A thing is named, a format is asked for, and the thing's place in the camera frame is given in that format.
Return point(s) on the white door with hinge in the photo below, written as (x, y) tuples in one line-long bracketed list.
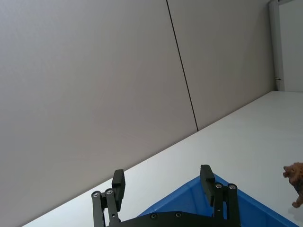
[(290, 45)]

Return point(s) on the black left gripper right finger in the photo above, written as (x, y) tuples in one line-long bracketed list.
[(220, 196)]

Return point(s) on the brown toy lion figure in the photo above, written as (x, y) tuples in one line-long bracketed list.
[(296, 182)]

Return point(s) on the blue plastic bin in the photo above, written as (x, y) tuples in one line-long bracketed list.
[(246, 210)]

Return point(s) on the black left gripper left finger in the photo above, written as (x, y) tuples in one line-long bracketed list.
[(111, 201)]

